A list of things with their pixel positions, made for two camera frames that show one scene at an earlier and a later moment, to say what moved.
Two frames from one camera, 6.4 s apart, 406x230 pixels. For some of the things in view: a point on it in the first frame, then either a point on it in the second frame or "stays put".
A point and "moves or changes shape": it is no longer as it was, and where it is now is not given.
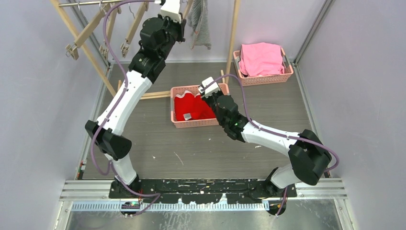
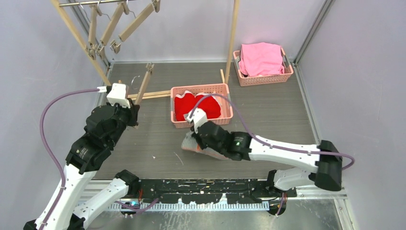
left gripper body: x=176 y=32 to x=130 y=118
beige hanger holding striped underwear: x=188 y=4 moves or changes shape
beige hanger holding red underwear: x=124 y=46 moves or changes shape
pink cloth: x=261 y=59 stays put
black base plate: x=201 y=191 stays put
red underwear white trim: x=187 y=107 stays put
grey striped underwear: x=197 y=13 to x=190 y=143
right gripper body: x=211 y=100 to x=203 y=143
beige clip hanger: x=72 y=49 to x=95 y=11
